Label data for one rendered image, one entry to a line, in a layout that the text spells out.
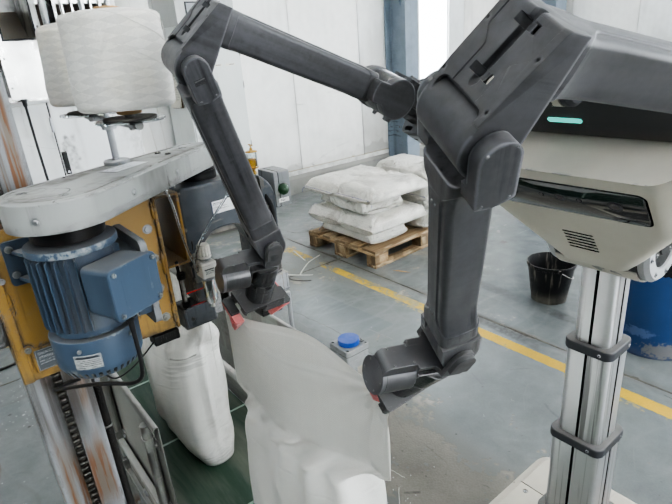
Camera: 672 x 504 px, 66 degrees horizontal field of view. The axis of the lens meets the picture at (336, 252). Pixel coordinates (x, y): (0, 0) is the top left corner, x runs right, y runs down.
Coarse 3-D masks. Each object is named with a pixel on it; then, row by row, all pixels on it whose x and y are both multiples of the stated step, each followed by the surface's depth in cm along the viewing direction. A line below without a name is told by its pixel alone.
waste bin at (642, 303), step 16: (640, 288) 257; (656, 288) 251; (640, 304) 259; (656, 304) 254; (640, 320) 262; (656, 320) 257; (640, 336) 265; (656, 336) 260; (640, 352) 268; (656, 352) 264
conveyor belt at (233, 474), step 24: (144, 384) 212; (144, 408) 198; (240, 408) 194; (168, 432) 184; (240, 432) 181; (168, 456) 173; (192, 456) 172; (240, 456) 170; (192, 480) 162; (216, 480) 162; (240, 480) 161
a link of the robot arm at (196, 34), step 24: (216, 0) 78; (192, 24) 76; (216, 24) 75; (240, 24) 78; (264, 24) 81; (168, 48) 78; (192, 48) 75; (216, 48) 77; (240, 48) 80; (264, 48) 82; (288, 48) 84; (312, 48) 86; (312, 72) 88; (336, 72) 91; (360, 72) 93; (360, 96) 95; (384, 96) 95; (408, 96) 98
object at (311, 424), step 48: (240, 336) 119; (288, 336) 113; (240, 384) 128; (288, 384) 105; (336, 384) 98; (288, 432) 110; (336, 432) 103; (384, 432) 93; (288, 480) 112; (336, 480) 102
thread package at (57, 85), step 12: (48, 24) 101; (36, 36) 102; (48, 36) 100; (48, 48) 101; (60, 48) 100; (48, 60) 102; (60, 60) 101; (48, 72) 103; (60, 72) 102; (48, 84) 104; (60, 84) 102; (48, 96) 106; (60, 96) 103; (72, 96) 103
